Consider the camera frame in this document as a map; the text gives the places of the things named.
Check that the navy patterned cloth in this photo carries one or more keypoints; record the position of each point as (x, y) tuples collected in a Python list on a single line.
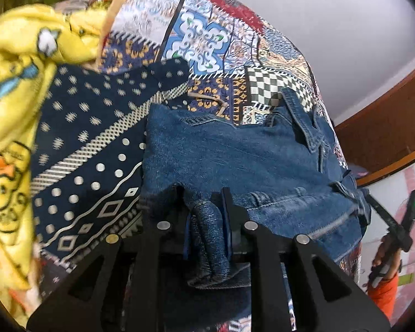
[(90, 145)]

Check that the wooden door frame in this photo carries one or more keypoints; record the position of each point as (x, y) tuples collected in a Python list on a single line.
[(394, 166)]

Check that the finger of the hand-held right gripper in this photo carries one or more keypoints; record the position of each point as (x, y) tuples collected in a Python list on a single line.
[(380, 211)]

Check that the patchwork bedspread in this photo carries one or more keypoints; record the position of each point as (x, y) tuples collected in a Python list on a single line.
[(200, 41)]

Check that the person's right hand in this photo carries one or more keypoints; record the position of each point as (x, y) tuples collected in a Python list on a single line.
[(380, 254)]

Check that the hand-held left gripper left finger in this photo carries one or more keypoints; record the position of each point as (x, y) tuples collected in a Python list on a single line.
[(187, 235)]

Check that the blue denim jacket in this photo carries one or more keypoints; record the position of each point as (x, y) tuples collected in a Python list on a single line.
[(245, 159)]

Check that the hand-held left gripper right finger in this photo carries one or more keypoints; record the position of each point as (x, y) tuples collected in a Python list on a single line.
[(229, 218)]

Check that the yellow cartoon blanket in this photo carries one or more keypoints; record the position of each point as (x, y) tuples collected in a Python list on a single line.
[(10, 110)]

